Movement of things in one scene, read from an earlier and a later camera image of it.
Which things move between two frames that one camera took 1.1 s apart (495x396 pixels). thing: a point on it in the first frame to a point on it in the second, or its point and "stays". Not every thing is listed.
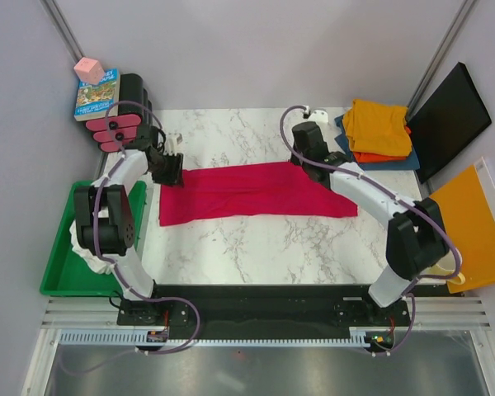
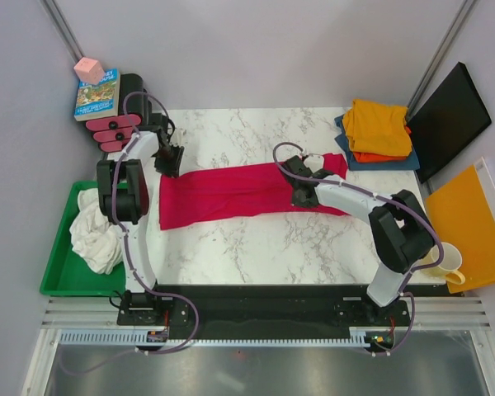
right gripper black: x=295 y=157 to x=297 y=203
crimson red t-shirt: x=248 y=191 stays
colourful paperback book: x=101 y=100 stays
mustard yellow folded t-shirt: x=378 y=128 stays
